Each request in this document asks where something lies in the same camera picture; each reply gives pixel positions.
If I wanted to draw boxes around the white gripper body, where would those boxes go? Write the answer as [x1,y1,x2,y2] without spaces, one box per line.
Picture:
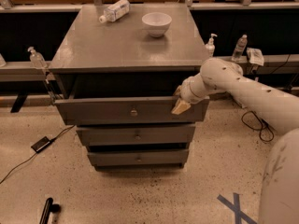
[180,74,208,105]

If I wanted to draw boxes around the grey top drawer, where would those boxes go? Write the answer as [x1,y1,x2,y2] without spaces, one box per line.
[55,96,209,126]

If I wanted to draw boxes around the grey drawer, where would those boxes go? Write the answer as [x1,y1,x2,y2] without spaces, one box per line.
[88,149,189,166]
[55,96,209,126]
[77,123,195,147]

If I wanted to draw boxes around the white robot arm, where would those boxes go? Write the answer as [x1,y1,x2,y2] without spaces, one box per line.
[172,58,299,224]

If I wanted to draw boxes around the grey drawer cabinet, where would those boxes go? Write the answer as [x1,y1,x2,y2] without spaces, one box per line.
[48,3,213,173]

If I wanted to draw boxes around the grey middle drawer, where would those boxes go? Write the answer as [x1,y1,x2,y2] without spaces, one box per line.
[77,123,195,147]

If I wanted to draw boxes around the grey bottom drawer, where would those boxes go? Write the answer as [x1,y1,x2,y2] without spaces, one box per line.
[88,149,189,166]

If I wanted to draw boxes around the white pump sanitizer bottle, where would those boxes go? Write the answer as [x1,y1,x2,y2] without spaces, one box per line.
[206,34,217,57]

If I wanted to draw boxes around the upright clear water bottle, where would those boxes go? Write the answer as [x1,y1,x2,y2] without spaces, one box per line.
[232,35,248,61]

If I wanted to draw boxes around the white ceramic bowl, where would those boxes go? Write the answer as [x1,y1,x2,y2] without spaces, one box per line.
[142,12,172,37]

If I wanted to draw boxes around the white paper packet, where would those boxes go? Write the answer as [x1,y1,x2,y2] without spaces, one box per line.
[247,48,264,66]

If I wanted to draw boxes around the lying clear water bottle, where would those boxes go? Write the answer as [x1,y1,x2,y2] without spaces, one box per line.
[99,0,130,23]

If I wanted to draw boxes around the black power adapter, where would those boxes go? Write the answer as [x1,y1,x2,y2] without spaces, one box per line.
[31,136,51,153]

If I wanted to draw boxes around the clear pump bottle left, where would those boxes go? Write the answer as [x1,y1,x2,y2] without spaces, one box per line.
[27,47,48,68]

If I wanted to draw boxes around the clear container far left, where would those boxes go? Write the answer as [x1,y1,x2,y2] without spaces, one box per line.
[0,53,7,67]

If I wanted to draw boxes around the black adapter cable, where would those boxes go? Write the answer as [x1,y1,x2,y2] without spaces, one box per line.
[0,123,77,185]

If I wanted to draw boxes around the black handle object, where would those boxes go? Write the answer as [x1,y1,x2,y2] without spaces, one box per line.
[39,198,61,224]

